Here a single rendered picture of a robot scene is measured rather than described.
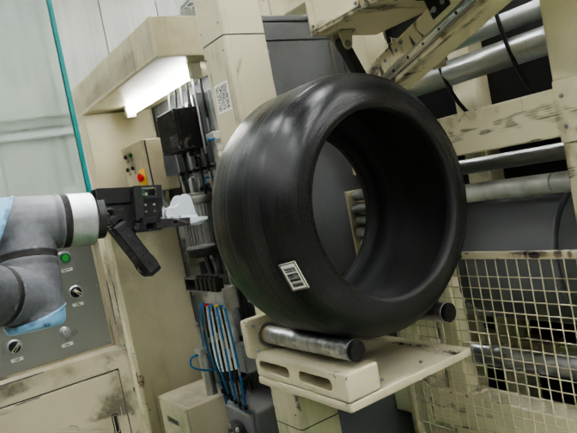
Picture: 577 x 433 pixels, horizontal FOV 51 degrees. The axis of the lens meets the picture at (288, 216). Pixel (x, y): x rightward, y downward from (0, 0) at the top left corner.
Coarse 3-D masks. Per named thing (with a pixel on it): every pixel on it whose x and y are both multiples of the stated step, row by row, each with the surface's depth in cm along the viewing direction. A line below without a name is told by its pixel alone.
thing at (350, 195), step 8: (344, 192) 185; (352, 192) 185; (360, 192) 181; (352, 200) 185; (360, 200) 187; (352, 208) 184; (360, 208) 181; (352, 216) 185; (360, 216) 184; (352, 224) 185; (360, 224) 186; (352, 232) 185; (360, 232) 183; (360, 240) 186
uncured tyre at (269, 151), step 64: (256, 128) 123; (320, 128) 116; (384, 128) 152; (256, 192) 114; (384, 192) 161; (448, 192) 137; (256, 256) 117; (320, 256) 114; (384, 256) 159; (448, 256) 134; (320, 320) 119; (384, 320) 123
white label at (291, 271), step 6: (282, 264) 113; (288, 264) 112; (294, 264) 111; (282, 270) 113; (288, 270) 113; (294, 270) 112; (300, 270) 112; (288, 276) 113; (294, 276) 113; (300, 276) 112; (288, 282) 114; (294, 282) 114; (300, 282) 113; (306, 282) 112; (294, 288) 114; (300, 288) 114; (306, 288) 113
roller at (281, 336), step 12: (264, 336) 146; (276, 336) 142; (288, 336) 138; (300, 336) 134; (312, 336) 131; (324, 336) 128; (336, 336) 126; (300, 348) 134; (312, 348) 130; (324, 348) 126; (336, 348) 123; (348, 348) 120; (360, 348) 121; (348, 360) 121; (360, 360) 121
